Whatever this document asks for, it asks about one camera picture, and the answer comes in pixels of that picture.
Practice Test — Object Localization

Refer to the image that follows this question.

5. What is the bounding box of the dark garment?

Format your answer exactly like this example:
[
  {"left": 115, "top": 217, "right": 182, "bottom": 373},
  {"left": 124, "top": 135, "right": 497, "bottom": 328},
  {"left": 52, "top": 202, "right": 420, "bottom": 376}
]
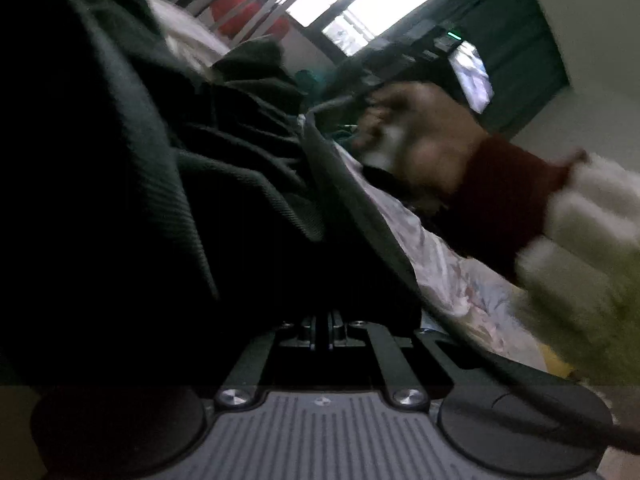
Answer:
[{"left": 0, "top": 0, "right": 426, "bottom": 391}]

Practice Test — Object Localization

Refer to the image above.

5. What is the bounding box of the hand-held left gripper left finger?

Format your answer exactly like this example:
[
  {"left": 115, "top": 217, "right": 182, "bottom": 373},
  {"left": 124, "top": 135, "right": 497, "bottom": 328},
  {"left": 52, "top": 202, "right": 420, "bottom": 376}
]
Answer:
[{"left": 215, "top": 314, "right": 317, "bottom": 409}]

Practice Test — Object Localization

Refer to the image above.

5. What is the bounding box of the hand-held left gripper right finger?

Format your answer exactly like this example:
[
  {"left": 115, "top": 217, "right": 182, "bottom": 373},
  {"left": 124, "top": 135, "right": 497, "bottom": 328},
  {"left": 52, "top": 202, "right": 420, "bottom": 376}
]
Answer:
[{"left": 327, "top": 310, "right": 506, "bottom": 411}]

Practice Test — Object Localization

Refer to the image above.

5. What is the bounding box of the window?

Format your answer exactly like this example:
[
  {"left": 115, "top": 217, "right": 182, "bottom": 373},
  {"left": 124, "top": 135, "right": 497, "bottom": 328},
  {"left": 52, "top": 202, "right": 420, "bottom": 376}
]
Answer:
[{"left": 239, "top": 0, "right": 475, "bottom": 57}]

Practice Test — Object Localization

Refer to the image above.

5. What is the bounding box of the pale pink bed sheet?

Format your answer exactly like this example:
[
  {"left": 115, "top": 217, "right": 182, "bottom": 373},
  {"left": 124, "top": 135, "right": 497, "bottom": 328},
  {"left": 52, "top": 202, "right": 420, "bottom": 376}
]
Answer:
[{"left": 144, "top": 0, "right": 573, "bottom": 383}]

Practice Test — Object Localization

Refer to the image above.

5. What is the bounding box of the yellow cloth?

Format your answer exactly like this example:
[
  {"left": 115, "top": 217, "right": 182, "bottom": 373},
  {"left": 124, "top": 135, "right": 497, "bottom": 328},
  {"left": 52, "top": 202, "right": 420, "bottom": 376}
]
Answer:
[{"left": 541, "top": 344, "right": 573, "bottom": 382}]

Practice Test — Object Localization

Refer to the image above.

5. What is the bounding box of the red bag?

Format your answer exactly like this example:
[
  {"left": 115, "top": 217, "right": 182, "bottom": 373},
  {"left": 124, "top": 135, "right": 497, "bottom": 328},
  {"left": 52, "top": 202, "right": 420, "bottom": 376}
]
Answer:
[{"left": 209, "top": 0, "right": 292, "bottom": 40}]

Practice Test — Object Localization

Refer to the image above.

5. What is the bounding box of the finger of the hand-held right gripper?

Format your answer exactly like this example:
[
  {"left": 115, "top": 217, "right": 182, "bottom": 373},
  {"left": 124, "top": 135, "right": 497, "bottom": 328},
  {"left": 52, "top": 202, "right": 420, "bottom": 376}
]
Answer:
[{"left": 307, "top": 85, "right": 386, "bottom": 117}]

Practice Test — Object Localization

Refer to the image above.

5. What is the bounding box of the person's right hand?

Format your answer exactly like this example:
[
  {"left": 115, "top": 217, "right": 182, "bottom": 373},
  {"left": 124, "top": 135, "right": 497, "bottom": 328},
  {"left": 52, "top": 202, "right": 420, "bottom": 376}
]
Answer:
[{"left": 351, "top": 81, "right": 493, "bottom": 211}]

